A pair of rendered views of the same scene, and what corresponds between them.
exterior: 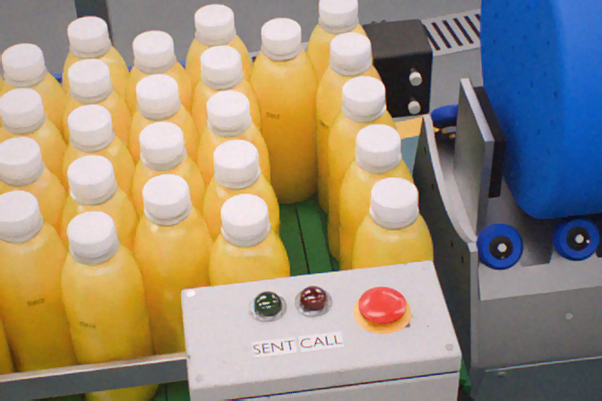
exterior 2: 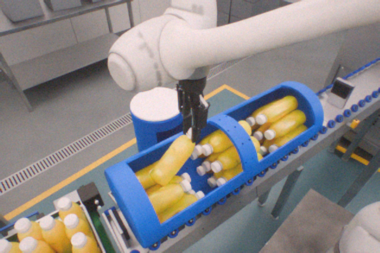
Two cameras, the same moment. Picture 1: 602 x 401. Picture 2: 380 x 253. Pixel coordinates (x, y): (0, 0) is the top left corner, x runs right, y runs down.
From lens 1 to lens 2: 0.51 m
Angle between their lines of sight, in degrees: 21
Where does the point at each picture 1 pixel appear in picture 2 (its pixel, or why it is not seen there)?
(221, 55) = (26, 242)
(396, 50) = (88, 196)
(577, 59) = (138, 220)
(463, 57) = (114, 133)
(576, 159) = (147, 242)
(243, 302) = not seen: outside the picture
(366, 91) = (78, 239)
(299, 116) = (62, 239)
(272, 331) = not seen: outside the picture
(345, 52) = (69, 224)
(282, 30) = (46, 222)
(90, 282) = not seen: outside the picture
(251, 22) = (58, 140)
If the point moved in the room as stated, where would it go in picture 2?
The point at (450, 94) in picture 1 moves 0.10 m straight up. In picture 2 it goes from (114, 144) to (112, 138)
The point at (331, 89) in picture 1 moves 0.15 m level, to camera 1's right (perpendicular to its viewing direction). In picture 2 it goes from (69, 233) to (115, 212)
